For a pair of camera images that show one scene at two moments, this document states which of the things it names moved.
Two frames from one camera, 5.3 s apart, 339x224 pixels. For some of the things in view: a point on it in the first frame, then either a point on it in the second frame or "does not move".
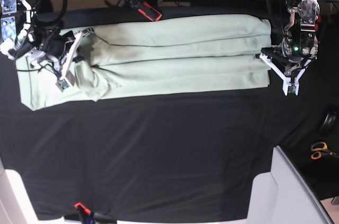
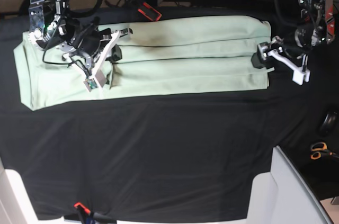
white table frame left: (15, 206) does not move
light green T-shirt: (149, 56) does not move
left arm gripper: (47, 47) → (71, 36)
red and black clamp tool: (150, 12) does not move
